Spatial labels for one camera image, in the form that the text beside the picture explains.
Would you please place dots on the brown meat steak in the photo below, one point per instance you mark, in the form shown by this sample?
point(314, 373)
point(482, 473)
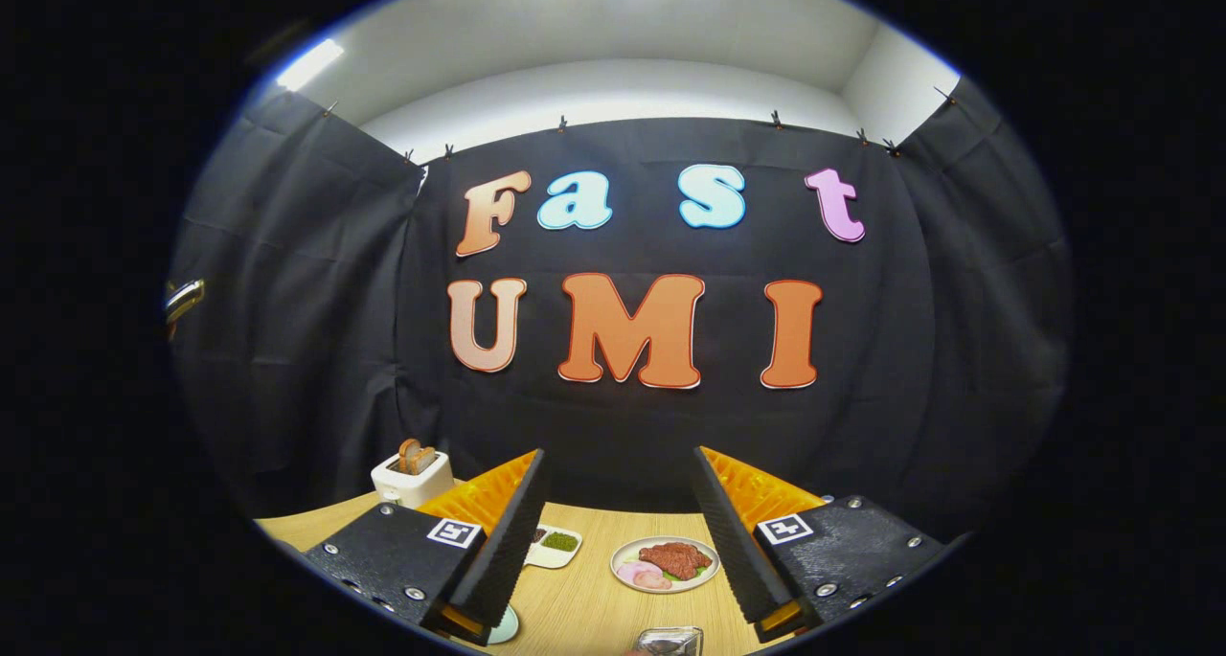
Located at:
point(675, 558)

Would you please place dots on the brown toast slice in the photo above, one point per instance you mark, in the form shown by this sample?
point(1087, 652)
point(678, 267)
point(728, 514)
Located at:
point(408, 452)
point(425, 460)

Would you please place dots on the green lettuce leaf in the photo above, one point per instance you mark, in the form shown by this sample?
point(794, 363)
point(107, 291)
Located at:
point(699, 573)

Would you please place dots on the pink ham slice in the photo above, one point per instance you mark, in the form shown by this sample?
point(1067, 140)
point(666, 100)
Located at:
point(656, 582)
point(632, 570)

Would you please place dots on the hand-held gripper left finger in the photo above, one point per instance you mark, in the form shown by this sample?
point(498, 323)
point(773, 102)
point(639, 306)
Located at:
point(498, 541)

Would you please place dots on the white toaster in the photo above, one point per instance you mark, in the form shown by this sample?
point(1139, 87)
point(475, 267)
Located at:
point(407, 489)

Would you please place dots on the white divided dish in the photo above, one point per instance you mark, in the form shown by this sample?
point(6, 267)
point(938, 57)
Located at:
point(551, 557)

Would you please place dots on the row of black cloth clips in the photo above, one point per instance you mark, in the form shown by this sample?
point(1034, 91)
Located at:
point(562, 123)

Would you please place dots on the ceiling light panel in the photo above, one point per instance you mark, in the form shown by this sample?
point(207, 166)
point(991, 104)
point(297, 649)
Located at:
point(308, 64)

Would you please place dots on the pile of green beans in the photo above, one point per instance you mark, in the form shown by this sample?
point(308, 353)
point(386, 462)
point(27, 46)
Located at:
point(561, 542)

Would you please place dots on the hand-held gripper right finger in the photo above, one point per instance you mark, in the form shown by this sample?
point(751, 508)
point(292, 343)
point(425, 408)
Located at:
point(737, 541)

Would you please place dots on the white oval plate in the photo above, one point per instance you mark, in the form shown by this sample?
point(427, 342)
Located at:
point(709, 579)

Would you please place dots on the teal round plate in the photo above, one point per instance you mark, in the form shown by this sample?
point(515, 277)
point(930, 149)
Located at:
point(506, 627)

